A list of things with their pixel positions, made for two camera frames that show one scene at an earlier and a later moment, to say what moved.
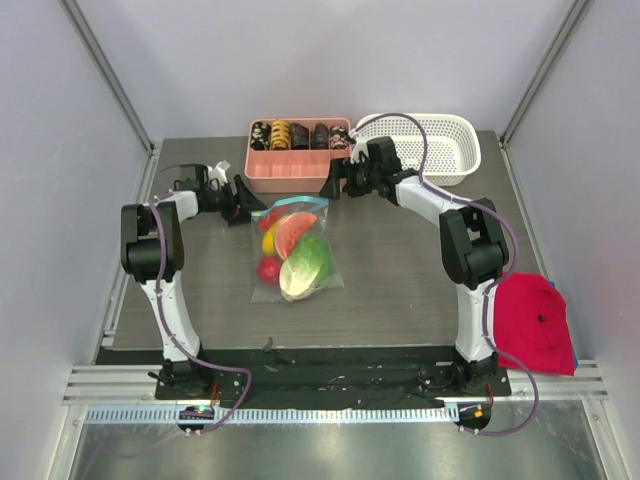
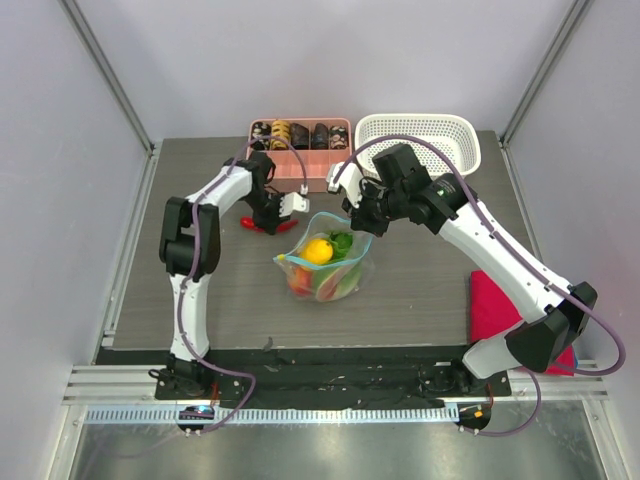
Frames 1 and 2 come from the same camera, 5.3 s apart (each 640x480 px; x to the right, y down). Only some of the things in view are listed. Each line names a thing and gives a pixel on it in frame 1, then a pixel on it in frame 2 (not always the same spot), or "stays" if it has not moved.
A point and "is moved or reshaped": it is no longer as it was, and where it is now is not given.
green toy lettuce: x=307 y=267 to x=348 y=283
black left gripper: x=240 y=206 to x=270 y=223
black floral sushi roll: x=260 y=139 stays
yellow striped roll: x=280 y=135 stays
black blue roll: x=320 y=137 stays
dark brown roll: x=299 y=137 stays
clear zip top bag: x=292 y=255 to x=327 y=262
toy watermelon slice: x=289 y=230 to x=338 y=284
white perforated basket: x=452 y=141 stays
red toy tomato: x=268 y=269 to x=301 y=280
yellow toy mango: x=268 y=240 to x=317 y=249
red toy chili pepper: x=270 y=218 is moved or reshaped
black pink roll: x=339 y=137 stays
